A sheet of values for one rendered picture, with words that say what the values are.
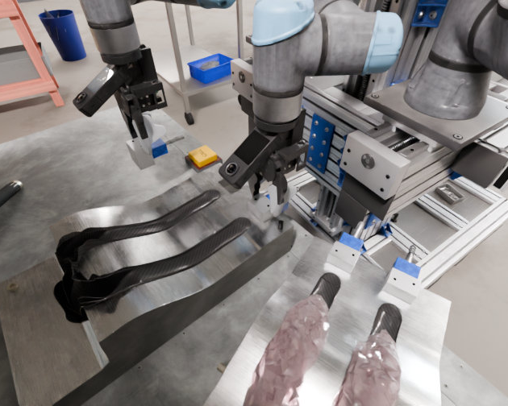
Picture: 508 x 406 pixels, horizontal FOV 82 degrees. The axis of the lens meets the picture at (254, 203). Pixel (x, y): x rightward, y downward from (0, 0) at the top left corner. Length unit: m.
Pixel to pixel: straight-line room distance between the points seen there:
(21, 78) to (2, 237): 2.56
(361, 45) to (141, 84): 0.41
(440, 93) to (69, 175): 0.93
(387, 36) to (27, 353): 0.68
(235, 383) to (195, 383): 0.10
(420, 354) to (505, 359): 1.19
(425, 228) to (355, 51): 1.33
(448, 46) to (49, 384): 0.85
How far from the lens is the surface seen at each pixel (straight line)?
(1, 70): 3.35
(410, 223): 1.66
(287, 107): 0.44
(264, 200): 0.59
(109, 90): 0.64
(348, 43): 0.43
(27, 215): 0.92
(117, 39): 0.60
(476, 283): 1.88
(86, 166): 0.99
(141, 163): 0.72
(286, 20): 0.40
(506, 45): 0.58
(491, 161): 0.84
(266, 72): 0.42
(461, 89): 0.70
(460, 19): 0.67
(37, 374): 0.59
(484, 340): 1.73
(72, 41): 4.37
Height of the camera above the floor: 1.34
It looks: 46 degrees down
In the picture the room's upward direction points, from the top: straight up
